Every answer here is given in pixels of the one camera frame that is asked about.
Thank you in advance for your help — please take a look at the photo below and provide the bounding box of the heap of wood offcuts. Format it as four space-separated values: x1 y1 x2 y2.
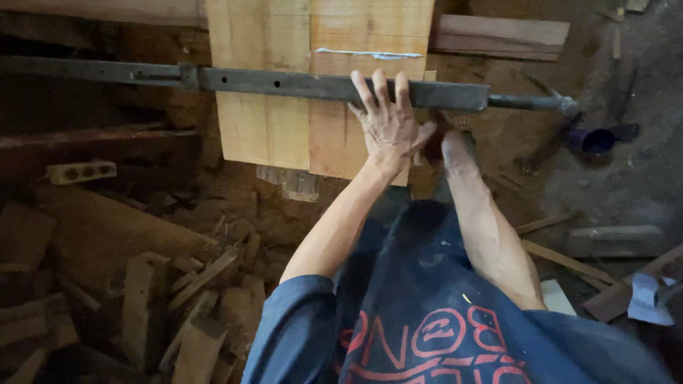
0 187 268 384

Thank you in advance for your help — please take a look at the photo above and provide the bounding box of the long grey wood block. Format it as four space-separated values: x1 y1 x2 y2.
567 224 666 259

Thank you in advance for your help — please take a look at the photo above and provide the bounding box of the dark wooden beam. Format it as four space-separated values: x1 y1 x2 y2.
0 124 202 179

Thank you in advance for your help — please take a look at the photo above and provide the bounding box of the reddish wooden board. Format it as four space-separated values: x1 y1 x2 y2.
308 0 436 187

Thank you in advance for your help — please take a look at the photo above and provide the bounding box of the person's left hand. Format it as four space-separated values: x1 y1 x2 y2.
348 68 438 172

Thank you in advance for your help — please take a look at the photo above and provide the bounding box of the pale wooden board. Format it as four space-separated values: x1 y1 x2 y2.
205 0 312 171

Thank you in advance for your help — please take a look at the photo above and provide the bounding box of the short grey wood block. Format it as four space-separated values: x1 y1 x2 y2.
255 164 321 203

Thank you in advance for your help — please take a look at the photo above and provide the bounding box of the stack of brown planks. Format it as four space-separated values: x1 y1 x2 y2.
429 14 571 63

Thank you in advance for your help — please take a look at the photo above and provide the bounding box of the white perforated block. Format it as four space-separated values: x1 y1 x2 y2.
45 160 117 186

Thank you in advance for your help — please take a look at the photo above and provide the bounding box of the person's right hand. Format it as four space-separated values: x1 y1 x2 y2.
439 110 478 172

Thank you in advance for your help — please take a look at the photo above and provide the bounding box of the small white board piece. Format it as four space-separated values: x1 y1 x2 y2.
540 279 577 316

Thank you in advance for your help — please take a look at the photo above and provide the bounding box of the person's blue printed shirt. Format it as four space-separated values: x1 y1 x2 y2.
241 200 676 384

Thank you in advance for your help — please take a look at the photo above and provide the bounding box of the brown wooden plank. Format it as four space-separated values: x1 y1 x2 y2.
583 244 683 323

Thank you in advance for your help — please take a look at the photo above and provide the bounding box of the white crumpled paper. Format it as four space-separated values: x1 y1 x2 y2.
628 272 677 326

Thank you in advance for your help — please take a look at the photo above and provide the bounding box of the purple plastic cup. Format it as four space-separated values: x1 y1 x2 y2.
567 124 640 156

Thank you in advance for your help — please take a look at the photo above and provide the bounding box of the thin wooden strip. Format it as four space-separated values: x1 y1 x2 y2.
522 239 617 285

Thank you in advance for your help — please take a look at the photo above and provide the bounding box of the long dark metal bar clamp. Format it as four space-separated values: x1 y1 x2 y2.
0 55 582 126

